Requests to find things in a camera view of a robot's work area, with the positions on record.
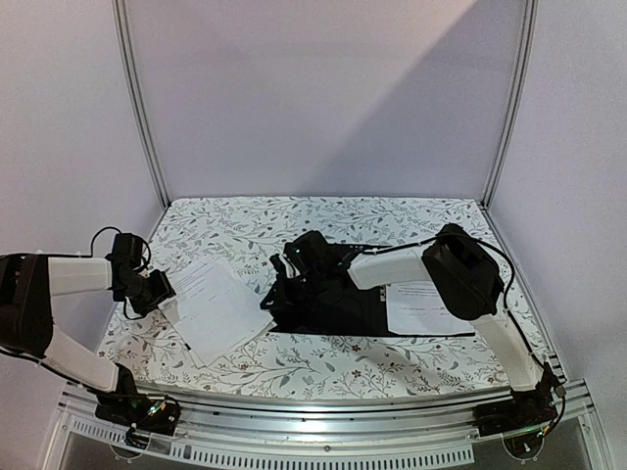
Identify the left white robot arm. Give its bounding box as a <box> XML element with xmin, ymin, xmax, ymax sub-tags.
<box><xmin>1</xmin><ymin>254</ymin><xmax>175</xmax><ymax>425</ymax></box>

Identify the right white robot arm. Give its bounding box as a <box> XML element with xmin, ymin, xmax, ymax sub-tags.
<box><xmin>261</xmin><ymin>223</ymin><xmax>552</xmax><ymax>427</ymax></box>

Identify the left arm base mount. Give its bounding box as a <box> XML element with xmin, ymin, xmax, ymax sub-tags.
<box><xmin>95</xmin><ymin>393</ymin><xmax>181</xmax><ymax>436</ymax></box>

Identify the aluminium front rail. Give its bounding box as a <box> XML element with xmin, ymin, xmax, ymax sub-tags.
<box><xmin>46</xmin><ymin>380</ymin><xmax>604</xmax><ymax>463</ymax></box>

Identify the lower paper sheet stack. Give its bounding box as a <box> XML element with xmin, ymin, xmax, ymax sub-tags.
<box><xmin>160</xmin><ymin>258</ymin><xmax>275</xmax><ymax>365</ymax></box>

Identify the printed paper sheet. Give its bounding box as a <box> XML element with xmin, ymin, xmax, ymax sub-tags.
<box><xmin>386</xmin><ymin>281</ymin><xmax>474</xmax><ymax>337</ymax></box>

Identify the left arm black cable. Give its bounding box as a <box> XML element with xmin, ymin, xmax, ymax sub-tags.
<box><xmin>90</xmin><ymin>225</ymin><xmax>153</xmax><ymax>275</ymax></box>

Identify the perforated white cable tray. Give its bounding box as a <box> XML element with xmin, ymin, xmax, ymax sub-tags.
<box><xmin>55</xmin><ymin>417</ymin><xmax>476</xmax><ymax>469</ymax></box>

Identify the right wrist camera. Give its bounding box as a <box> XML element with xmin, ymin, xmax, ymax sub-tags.
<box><xmin>284</xmin><ymin>230</ymin><xmax>329</xmax><ymax>274</ymax></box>

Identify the left aluminium frame post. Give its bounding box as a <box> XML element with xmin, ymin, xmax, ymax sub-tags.
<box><xmin>112</xmin><ymin>0</ymin><xmax>171</xmax><ymax>209</ymax></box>

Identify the floral patterned table mat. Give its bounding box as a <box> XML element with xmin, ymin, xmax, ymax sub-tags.
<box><xmin>97</xmin><ymin>197</ymin><xmax>550</xmax><ymax>400</ymax></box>

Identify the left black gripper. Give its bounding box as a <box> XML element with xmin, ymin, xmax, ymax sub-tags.
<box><xmin>116</xmin><ymin>268</ymin><xmax>176</xmax><ymax>315</ymax></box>

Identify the aluminium frame post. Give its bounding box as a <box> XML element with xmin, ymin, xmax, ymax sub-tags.
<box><xmin>480</xmin><ymin>0</ymin><xmax>539</xmax><ymax>211</ymax></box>
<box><xmin>112</xmin><ymin>0</ymin><xmax>171</xmax><ymax>209</ymax></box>

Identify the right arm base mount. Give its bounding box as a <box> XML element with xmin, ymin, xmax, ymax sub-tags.
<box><xmin>472</xmin><ymin>376</ymin><xmax>566</xmax><ymax>437</ymax></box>

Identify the right aluminium frame post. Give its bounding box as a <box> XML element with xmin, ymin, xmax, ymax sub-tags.
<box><xmin>480</xmin><ymin>0</ymin><xmax>539</xmax><ymax>211</ymax></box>

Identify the blue file folder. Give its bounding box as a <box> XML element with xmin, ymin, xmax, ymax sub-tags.
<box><xmin>258</xmin><ymin>242</ymin><xmax>476</xmax><ymax>339</ymax></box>

